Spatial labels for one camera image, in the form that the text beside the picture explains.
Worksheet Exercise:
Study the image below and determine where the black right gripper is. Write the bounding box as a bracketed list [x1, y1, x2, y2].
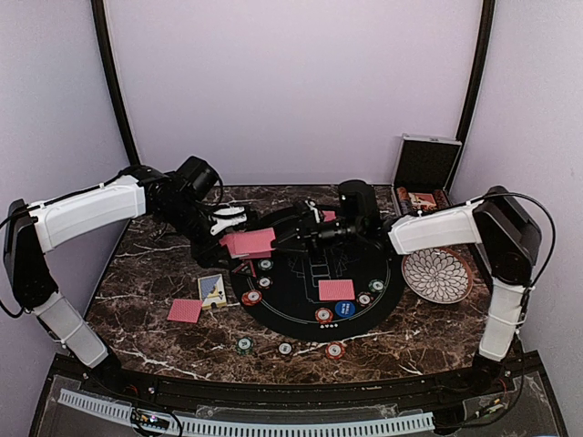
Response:
[271, 209, 363, 262]

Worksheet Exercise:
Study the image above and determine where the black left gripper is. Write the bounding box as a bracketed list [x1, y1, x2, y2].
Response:
[158, 198, 234, 269]

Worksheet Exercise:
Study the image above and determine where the red card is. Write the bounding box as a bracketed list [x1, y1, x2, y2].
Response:
[322, 210, 336, 222]
[232, 228, 276, 257]
[318, 279, 355, 301]
[167, 299, 202, 323]

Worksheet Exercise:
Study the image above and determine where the red yellow poker chip stack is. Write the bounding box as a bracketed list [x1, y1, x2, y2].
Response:
[325, 341, 345, 360]

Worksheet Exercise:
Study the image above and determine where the red backed card deck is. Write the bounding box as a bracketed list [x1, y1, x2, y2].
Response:
[220, 233, 241, 259]

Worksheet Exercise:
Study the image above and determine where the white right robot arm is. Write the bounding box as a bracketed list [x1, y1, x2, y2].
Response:
[291, 186, 542, 395]

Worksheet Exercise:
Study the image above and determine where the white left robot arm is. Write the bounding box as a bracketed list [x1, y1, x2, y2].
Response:
[3, 158, 223, 397]

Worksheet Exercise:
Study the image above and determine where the red triangle all-in marker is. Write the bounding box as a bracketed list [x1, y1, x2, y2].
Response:
[231, 259, 256, 278]

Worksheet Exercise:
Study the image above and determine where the blue backed card deck box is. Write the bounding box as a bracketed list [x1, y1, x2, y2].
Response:
[198, 274, 227, 310]

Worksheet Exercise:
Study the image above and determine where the purple and orange chip roll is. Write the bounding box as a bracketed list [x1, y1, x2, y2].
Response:
[395, 187, 414, 214]

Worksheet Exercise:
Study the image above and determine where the boxed card deck in case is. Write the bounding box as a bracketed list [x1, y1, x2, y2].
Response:
[408, 192, 437, 211]

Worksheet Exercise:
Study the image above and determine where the brown chip roll in case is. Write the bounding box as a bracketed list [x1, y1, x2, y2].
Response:
[433, 189, 450, 209]

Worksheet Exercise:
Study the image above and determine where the aluminium poker case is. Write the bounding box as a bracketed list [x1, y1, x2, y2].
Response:
[393, 134, 463, 215]

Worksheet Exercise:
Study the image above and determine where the blue small blind button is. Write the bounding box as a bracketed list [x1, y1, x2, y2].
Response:
[334, 300, 356, 319]

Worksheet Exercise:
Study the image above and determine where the round black poker mat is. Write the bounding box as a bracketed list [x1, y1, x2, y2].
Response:
[230, 241, 405, 342]

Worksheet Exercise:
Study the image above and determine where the patterned ceramic plate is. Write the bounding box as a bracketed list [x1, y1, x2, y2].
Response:
[402, 249, 473, 304]

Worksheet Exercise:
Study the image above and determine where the green poker chip stack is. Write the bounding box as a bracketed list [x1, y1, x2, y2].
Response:
[236, 337, 254, 355]

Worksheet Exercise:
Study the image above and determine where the black red poker chip stack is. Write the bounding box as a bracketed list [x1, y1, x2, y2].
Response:
[278, 342, 293, 356]

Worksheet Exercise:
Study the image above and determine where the white slotted cable duct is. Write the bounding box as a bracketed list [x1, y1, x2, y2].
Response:
[57, 389, 435, 436]

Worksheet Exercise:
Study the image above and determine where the black corner frame post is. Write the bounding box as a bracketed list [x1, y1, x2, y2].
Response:
[455, 0, 496, 144]

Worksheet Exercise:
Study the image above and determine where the black left frame post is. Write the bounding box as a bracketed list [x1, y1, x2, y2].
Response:
[90, 0, 143, 168]

